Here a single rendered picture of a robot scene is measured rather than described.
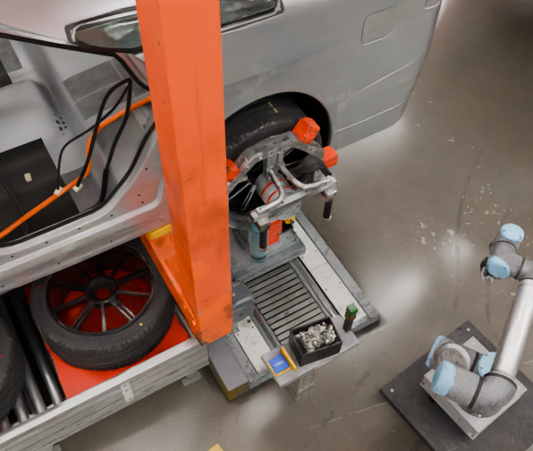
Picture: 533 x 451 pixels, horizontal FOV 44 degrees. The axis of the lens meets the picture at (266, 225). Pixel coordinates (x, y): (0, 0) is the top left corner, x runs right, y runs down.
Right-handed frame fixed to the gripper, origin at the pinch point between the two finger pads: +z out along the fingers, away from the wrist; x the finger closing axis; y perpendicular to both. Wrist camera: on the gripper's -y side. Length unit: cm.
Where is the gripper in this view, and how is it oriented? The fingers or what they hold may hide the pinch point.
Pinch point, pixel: (485, 275)
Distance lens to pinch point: 308.7
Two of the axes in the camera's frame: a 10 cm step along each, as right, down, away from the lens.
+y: -1.9, 7.9, -5.8
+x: 9.8, 1.8, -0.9
